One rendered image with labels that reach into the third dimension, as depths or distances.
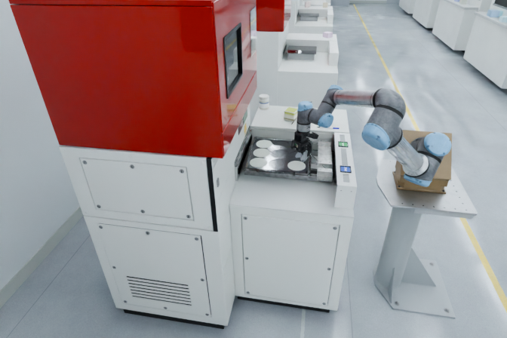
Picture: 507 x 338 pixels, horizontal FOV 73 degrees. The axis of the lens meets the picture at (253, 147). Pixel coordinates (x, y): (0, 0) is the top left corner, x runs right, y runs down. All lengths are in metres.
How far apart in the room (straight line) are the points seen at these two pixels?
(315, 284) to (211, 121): 1.20
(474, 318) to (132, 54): 2.39
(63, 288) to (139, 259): 0.92
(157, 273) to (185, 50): 1.23
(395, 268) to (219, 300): 1.11
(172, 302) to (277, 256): 0.66
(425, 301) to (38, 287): 2.54
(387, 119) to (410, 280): 1.46
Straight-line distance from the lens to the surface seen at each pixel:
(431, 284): 2.68
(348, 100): 1.64
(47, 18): 1.47
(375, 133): 1.40
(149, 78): 1.33
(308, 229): 1.82
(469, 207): 2.04
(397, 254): 2.34
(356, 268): 2.64
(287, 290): 2.19
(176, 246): 1.80
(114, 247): 1.99
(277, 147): 2.09
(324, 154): 2.09
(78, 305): 2.65
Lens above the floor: 1.96
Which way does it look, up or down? 31 degrees down
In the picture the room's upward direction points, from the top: 1 degrees counter-clockwise
